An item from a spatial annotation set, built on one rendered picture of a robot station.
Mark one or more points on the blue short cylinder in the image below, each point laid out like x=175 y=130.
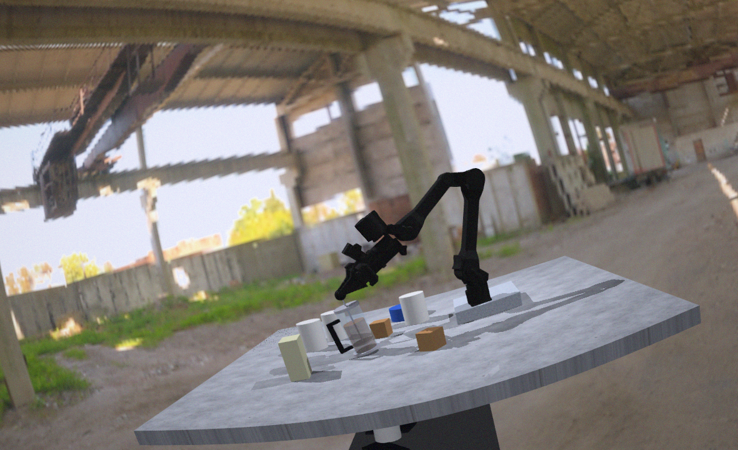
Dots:
x=396 y=313

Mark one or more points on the glass french press with black handle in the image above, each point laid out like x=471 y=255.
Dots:
x=356 y=328

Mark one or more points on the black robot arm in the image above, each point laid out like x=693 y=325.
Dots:
x=466 y=263

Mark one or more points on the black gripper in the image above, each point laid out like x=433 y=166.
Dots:
x=357 y=275

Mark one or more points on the grey cylinder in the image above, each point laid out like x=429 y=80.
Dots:
x=312 y=335
x=414 y=308
x=329 y=317
x=387 y=434

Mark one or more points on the brown cube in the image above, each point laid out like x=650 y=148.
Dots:
x=381 y=328
x=431 y=339

